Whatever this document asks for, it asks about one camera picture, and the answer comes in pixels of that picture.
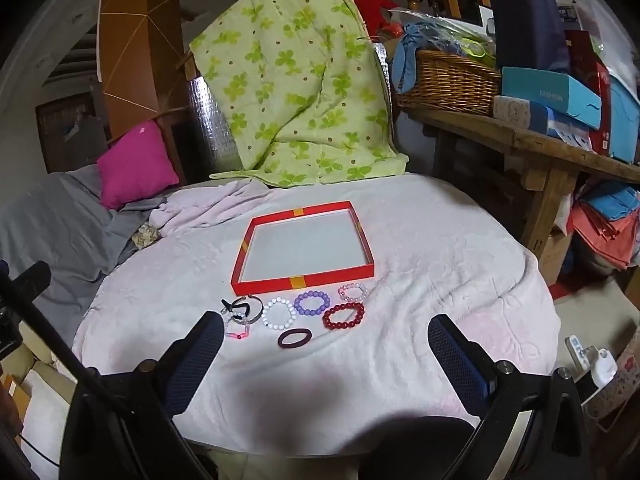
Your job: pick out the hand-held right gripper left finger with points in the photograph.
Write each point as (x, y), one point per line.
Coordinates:
(195, 360)

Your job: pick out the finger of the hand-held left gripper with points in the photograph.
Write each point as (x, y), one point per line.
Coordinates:
(60, 355)

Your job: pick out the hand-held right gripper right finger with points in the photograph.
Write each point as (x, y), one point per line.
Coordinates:
(460, 360)

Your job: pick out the silver bangle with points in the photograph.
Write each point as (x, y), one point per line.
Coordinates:
(259, 310)

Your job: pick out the red shallow box tray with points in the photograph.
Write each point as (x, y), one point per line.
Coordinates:
(305, 245)

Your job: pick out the grey cloth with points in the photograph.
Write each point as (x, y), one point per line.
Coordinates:
(50, 220)

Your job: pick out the pale pink blanket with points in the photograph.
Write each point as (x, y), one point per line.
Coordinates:
(425, 260)

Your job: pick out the white power strip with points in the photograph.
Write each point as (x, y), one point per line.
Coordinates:
(575, 352)

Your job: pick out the beige patterned cloth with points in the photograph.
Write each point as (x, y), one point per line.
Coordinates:
(146, 236)

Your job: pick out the white charger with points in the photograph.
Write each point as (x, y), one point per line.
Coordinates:
(602, 367)

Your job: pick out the magenta pillow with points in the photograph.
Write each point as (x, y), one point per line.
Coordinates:
(135, 165)

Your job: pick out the floral printed box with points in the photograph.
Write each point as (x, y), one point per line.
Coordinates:
(620, 385)

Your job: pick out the stack of folded cloths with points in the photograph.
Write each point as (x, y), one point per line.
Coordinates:
(605, 225)

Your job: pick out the wooden bench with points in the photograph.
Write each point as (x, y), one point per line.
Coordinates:
(540, 150)

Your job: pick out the silver foil insulation sheet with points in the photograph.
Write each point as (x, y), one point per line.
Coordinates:
(205, 125)

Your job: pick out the white patterned small box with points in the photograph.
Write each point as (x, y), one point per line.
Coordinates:
(512, 110)

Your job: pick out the wicker basket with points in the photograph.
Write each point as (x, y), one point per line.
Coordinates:
(450, 85)

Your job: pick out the light blue cardboard box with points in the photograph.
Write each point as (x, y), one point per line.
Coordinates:
(545, 95)

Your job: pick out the teal box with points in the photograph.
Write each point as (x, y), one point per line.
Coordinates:
(625, 120)

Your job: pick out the green floral pillow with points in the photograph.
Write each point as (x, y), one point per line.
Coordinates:
(300, 85)

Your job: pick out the blue cloth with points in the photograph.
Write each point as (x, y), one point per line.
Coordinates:
(407, 55)

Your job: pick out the red gift bag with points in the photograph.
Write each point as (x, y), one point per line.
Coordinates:
(592, 75)

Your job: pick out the navy fabric bag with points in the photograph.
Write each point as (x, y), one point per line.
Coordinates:
(530, 25)

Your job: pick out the red cloth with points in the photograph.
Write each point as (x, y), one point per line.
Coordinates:
(372, 7)

